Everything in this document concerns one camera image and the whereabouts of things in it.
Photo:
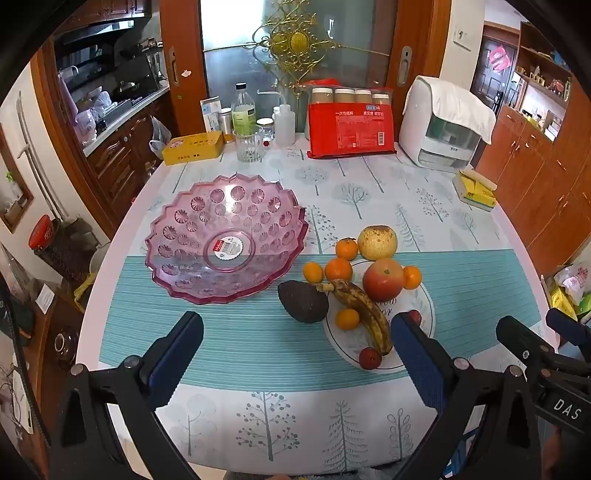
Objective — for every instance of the pink kitchen appliance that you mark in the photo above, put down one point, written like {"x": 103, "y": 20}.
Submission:
{"x": 87, "y": 124}

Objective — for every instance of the clear plastic bag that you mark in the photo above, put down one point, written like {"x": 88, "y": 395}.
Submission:
{"x": 159, "y": 136}

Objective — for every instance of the white wall pipe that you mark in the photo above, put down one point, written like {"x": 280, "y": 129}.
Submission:
{"x": 39, "y": 152}

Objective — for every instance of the yellow tin box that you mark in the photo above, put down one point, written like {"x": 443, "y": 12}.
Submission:
{"x": 194, "y": 147}

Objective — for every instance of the wooden kitchen base cabinet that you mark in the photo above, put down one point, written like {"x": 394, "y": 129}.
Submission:
{"x": 120, "y": 161}

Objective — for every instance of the kitchen range hood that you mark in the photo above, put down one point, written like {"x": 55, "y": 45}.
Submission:
{"x": 101, "y": 34}

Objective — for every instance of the wooden framed wall niche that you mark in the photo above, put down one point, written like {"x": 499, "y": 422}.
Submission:
{"x": 16, "y": 203}

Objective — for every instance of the red paper cup package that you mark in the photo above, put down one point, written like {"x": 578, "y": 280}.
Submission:
{"x": 351, "y": 134}

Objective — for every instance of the blue and white carton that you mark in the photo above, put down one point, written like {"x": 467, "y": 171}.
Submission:
{"x": 211, "y": 115}

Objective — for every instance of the green packet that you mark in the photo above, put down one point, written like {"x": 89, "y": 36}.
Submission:
{"x": 585, "y": 304}

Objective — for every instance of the round white plate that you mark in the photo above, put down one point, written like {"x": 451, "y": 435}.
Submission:
{"x": 422, "y": 302}

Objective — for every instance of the spotted ripe banana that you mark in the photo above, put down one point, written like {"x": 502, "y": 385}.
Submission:
{"x": 364, "y": 314}

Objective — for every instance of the small jar with white lid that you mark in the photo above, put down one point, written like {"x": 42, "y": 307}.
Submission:
{"x": 265, "y": 124}

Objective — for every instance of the gold metal ornament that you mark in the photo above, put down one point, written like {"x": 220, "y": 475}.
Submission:
{"x": 299, "y": 42}

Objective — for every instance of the dark avocado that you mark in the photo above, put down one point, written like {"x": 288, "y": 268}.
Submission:
{"x": 302, "y": 302}

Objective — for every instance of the white towel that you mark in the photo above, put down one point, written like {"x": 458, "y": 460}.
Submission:
{"x": 461, "y": 106}

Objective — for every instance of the white countertop appliance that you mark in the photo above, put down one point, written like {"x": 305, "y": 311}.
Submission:
{"x": 415, "y": 134}

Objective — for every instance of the teal striped placemat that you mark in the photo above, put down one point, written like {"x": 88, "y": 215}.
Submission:
{"x": 231, "y": 332}

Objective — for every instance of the glass bottle with green label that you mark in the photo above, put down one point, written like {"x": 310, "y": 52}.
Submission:
{"x": 243, "y": 115}

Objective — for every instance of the pink plastic bowl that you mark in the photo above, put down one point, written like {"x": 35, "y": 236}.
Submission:
{"x": 194, "y": 221}

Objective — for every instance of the red apple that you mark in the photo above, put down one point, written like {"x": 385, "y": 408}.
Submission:
{"x": 383, "y": 279}

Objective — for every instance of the small metal can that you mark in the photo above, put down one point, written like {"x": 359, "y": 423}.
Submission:
{"x": 225, "y": 122}

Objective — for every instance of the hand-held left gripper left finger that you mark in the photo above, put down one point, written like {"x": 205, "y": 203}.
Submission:
{"x": 175, "y": 355}

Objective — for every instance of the wooden framed glass door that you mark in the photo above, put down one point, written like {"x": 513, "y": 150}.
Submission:
{"x": 189, "y": 106}

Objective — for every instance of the tree print tablecloth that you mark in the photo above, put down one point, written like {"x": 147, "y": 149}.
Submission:
{"x": 369, "y": 194}

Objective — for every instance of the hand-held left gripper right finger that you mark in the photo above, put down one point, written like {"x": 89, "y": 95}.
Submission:
{"x": 418, "y": 355}

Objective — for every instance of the wooden sideboard cabinet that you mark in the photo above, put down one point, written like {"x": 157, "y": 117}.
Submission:
{"x": 531, "y": 175}

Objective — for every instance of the small orange tangerine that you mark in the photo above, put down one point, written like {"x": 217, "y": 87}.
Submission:
{"x": 313, "y": 272}

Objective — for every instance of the white squeeze bottle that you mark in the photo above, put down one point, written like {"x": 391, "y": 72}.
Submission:
{"x": 284, "y": 127}

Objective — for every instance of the red paper door decoration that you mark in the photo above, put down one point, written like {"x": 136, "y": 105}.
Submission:
{"x": 500, "y": 57}

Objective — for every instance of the clear glass cup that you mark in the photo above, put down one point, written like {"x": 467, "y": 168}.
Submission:
{"x": 248, "y": 147}

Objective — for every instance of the white wall switch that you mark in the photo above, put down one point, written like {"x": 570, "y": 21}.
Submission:
{"x": 461, "y": 37}

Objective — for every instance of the yellow sponge box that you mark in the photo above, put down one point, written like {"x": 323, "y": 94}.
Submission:
{"x": 475, "y": 194}

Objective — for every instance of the white plastic bag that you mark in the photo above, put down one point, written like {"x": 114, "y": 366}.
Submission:
{"x": 570, "y": 279}

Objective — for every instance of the speckled yellow pear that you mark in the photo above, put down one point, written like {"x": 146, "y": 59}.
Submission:
{"x": 377, "y": 242}

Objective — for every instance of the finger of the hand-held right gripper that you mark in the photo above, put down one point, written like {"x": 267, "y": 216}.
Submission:
{"x": 565, "y": 325}
{"x": 517, "y": 334}

